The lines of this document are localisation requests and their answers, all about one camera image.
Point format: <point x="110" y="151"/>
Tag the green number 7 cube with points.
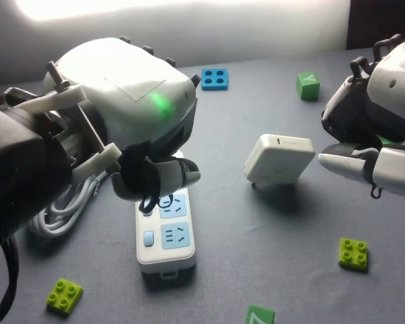
<point x="260" y="315"/>

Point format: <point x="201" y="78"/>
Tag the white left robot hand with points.
<point x="121" y="84"/>

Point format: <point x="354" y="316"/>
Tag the lime green toy brick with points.
<point x="353" y="254"/>
<point x="64" y="297"/>

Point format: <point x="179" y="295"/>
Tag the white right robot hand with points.
<point x="391" y="84"/>

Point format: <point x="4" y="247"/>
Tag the white blue power strip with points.
<point x="175" y="256"/>

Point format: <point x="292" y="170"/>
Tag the white charger adapter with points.
<point x="276" y="162"/>

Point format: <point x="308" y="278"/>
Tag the blue four-hole square block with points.
<point x="215" y="79"/>

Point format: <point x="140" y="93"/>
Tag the green letter Y cube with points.
<point x="308" y="87"/>

